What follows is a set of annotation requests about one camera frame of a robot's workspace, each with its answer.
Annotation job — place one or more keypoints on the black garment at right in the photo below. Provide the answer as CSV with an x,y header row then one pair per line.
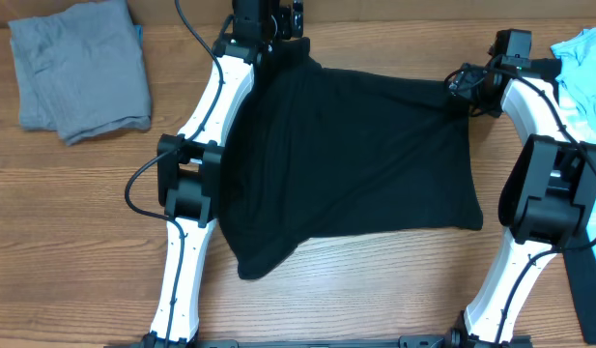
x,y
580,266

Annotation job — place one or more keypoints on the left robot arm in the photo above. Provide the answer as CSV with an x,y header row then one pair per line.
x,y
188,163

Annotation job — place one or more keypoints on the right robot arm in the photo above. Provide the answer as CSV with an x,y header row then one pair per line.
x,y
547,200

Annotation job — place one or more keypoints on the black t-shirt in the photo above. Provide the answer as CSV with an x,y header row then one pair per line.
x,y
317,152

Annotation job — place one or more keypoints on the light blue t-shirt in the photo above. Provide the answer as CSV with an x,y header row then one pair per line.
x,y
577,84

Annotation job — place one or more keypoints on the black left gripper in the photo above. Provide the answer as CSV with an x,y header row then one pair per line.
x,y
284,31

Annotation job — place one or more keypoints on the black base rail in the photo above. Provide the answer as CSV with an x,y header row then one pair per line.
x,y
405,341

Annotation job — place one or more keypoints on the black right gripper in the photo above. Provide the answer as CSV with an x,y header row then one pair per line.
x,y
463,82

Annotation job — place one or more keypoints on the blue cloth under grey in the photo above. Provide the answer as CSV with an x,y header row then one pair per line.
x,y
139,33

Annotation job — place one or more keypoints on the folded grey cloth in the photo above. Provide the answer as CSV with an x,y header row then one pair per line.
x,y
81,73

